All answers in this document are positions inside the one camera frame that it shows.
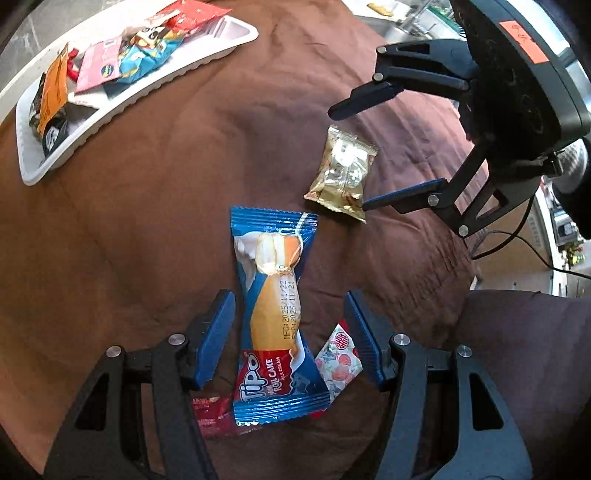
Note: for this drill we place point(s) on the small red snack packet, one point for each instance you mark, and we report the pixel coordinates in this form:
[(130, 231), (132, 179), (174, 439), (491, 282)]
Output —
[(212, 415)]

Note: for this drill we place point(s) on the orange and black snack packet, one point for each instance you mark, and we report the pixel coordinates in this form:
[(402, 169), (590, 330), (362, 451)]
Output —
[(53, 92)]

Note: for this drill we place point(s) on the large red snack bag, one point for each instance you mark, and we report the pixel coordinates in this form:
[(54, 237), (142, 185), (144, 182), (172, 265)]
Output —
[(194, 11)]

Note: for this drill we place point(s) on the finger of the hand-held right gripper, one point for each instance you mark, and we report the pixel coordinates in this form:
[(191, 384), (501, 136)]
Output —
[(360, 99), (397, 198)]

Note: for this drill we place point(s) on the gold snack packet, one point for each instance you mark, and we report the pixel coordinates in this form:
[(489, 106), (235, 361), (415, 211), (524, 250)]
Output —
[(341, 175)]

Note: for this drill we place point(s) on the light blue cartoon snack packet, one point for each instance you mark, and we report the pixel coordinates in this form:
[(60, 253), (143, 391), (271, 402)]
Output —
[(143, 64)]

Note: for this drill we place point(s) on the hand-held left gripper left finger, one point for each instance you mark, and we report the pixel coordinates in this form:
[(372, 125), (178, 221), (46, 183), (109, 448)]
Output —
[(214, 337)]

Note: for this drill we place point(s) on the white ribbed tray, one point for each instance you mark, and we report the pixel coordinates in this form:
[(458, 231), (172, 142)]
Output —
[(138, 99)]

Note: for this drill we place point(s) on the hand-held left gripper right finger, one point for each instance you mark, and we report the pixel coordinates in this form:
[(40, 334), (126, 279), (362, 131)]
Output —
[(362, 337)]

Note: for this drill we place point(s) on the white and red snack packet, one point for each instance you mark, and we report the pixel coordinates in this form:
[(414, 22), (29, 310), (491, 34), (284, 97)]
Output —
[(83, 99)]

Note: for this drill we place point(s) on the brown tablecloth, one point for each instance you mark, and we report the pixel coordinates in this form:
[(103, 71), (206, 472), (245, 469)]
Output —
[(138, 207)]

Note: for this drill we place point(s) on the pink snack packet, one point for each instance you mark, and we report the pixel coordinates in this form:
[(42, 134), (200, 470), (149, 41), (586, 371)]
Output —
[(97, 64)]

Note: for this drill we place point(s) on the floral candy packet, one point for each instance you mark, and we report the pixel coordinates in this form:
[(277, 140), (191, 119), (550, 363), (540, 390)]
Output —
[(339, 364)]

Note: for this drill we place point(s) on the blue roll cake packet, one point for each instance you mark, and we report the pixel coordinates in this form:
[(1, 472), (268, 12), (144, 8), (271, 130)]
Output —
[(272, 323)]

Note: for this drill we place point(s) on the person's right hand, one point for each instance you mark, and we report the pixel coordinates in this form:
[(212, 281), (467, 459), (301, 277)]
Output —
[(572, 166)]

